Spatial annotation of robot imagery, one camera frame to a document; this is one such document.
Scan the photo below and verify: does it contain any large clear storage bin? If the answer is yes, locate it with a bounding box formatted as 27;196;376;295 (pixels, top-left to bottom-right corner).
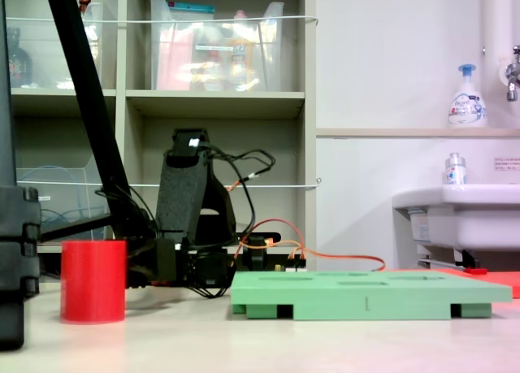
149;0;285;93

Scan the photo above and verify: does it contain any white shelf cord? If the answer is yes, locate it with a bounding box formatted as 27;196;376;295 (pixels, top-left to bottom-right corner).
6;15;320;27
15;177;323;189

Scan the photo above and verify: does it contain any thin black wire loop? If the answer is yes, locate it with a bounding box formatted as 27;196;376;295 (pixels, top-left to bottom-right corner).
202;143;277;244

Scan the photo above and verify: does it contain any beige shelf unit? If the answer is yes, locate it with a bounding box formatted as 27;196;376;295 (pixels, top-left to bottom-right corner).
0;0;319;254

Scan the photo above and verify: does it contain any thin orange wire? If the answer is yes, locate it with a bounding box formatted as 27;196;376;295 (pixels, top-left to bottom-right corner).
227;218;387;273

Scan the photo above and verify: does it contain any thin black tripod brace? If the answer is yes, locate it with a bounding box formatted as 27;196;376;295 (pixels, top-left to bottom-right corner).
39;213;115;243

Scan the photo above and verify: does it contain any circuit board with wires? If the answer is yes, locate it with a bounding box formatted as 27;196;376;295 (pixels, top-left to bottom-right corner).
271;262;309;275

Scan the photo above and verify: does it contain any pink refill pouch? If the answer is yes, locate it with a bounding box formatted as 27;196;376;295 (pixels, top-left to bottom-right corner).
156;25;194;92

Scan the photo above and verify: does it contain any green shape-hole board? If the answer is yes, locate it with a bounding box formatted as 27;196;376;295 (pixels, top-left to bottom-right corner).
229;269;514;322

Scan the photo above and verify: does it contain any white foam soap bottle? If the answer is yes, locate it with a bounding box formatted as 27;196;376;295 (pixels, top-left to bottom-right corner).
448;63;488;129

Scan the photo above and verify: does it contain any clear bin with blue cables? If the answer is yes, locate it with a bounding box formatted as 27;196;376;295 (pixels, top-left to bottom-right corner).
15;153;111;244

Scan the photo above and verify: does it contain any dark glass bottle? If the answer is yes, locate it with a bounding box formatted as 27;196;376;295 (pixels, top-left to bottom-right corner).
6;27;33;89

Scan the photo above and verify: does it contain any notched black tripod leg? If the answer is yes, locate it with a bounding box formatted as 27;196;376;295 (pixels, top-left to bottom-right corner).
0;0;41;352

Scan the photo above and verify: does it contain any red cylinder block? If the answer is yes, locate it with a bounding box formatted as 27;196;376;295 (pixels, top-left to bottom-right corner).
60;240;127;324

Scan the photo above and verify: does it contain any white sink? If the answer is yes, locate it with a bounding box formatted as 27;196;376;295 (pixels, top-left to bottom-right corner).
392;183;520;268

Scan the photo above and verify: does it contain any clear storage bin with bottles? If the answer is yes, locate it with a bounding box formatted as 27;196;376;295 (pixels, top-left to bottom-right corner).
6;1;106;90

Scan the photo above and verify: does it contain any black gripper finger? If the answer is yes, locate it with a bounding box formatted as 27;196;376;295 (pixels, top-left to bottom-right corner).
124;246;158;289

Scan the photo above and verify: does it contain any teal-edged package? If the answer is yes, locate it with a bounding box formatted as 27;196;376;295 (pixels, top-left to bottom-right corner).
167;1;215;23

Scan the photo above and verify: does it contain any small clear bottle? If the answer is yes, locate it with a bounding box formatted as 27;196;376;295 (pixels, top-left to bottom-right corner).
442;152;467;186

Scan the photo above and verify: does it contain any orange-labelled spray bottle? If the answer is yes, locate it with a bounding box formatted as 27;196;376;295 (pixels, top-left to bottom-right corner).
227;9;257;90

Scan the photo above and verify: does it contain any metal faucet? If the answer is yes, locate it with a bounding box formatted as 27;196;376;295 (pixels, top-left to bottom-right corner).
503;45;520;102

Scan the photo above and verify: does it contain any small wall sign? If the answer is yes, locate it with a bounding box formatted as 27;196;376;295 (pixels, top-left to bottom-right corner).
493;156;520;171

